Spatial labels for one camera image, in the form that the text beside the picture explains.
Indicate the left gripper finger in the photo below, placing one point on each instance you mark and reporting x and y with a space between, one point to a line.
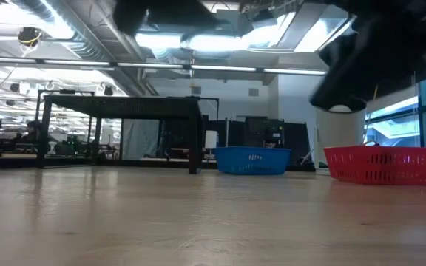
183 14

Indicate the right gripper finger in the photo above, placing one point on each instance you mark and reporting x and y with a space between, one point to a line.
361 70

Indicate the long ceiling light bar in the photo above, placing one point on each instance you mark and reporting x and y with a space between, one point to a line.
220 68

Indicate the white cup with black rim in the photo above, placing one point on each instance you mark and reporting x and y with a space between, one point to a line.
340 133

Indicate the large glass window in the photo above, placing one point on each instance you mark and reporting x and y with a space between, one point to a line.
394 129

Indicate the black partition screen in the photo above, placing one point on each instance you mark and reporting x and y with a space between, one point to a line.
294 140

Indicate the red plastic basket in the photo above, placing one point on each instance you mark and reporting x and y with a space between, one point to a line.
383 166

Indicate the person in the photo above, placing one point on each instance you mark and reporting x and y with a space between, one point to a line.
270 143
33 127

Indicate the grey curtain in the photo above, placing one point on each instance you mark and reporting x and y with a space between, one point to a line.
141 140

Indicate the white lamp shade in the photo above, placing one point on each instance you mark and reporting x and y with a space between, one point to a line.
211 139

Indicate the blue plastic basket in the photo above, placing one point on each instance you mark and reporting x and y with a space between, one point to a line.
251 160

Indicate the black aluminium table frame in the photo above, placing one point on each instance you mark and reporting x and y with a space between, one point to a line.
13 162

